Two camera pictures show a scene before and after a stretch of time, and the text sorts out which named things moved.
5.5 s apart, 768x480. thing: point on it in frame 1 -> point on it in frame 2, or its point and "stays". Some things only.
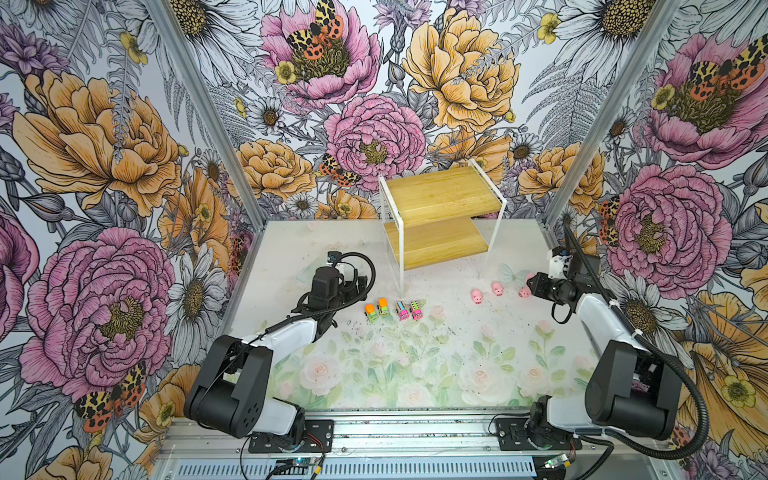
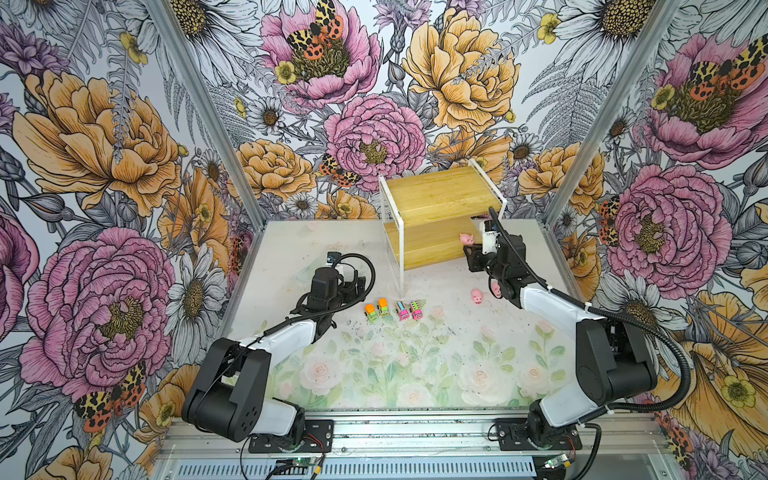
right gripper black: (538, 286) -> (473, 261)
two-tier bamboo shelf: (438, 216) stays
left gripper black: (351, 288) stays
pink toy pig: (477, 296) stays
